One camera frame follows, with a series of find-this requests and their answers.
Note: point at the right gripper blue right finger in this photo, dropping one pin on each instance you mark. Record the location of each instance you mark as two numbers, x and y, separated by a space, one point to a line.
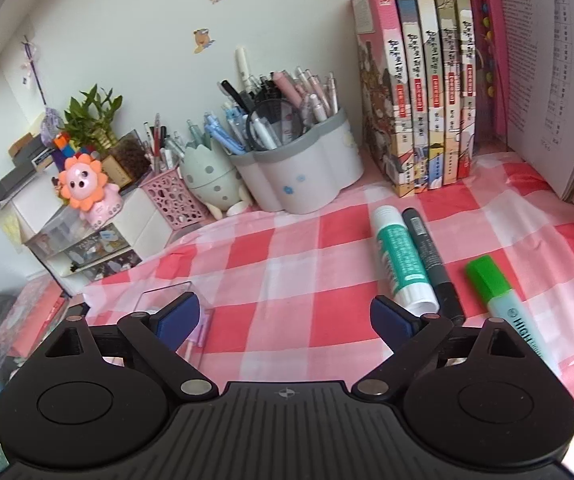
394 325

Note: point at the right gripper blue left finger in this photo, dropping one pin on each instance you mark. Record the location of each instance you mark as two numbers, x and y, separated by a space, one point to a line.
177 319

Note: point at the clear plastic organizer tray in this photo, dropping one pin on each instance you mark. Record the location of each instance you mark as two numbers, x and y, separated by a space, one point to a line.
153 300

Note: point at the green white glue stick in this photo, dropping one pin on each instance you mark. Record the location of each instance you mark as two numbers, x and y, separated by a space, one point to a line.
406 275

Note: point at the black marker pen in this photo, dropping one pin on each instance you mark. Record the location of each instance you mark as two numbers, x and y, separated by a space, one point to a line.
449 304

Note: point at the green cap highlighter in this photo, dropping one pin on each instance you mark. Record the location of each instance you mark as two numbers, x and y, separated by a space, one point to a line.
502 301

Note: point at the lilac clear gel pen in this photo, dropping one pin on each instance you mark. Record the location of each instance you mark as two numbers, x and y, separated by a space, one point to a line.
192 348

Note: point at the black smartphone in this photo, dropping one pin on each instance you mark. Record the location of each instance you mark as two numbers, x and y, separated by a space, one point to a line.
77 310

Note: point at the pink checkered table cloth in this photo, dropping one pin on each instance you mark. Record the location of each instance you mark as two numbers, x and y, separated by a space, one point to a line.
290 294

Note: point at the white mini drawer unit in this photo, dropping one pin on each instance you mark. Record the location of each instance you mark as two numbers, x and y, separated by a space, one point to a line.
78 254

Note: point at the pink perforated pen holder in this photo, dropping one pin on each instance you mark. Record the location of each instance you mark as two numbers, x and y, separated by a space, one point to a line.
173 200

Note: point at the pink box stack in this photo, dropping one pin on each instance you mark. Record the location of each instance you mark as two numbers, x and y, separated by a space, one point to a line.
25 321

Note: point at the green egg pen holder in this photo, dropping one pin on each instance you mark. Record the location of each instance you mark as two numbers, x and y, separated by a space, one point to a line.
211 177

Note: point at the pink lion toy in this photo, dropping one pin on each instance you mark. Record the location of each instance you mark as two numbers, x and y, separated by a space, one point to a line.
87 189

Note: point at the grey white flower pen holder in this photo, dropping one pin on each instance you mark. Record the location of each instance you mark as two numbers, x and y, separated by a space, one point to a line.
306 174

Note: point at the rubik's cube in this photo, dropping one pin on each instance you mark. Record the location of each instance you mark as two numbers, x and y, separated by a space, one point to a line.
64 149

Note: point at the bamboo plant in pot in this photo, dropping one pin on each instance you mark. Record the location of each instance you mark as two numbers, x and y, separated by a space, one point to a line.
88 123

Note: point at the magnifying glass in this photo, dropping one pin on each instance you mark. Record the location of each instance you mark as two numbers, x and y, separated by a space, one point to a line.
272 124

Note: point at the white spine comic book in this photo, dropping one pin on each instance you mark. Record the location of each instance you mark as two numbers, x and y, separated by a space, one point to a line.
466 43

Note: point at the pink abacus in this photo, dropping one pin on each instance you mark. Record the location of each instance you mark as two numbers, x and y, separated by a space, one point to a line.
493 47

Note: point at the stack of printed papers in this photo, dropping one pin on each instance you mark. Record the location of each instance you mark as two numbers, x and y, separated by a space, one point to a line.
539 36

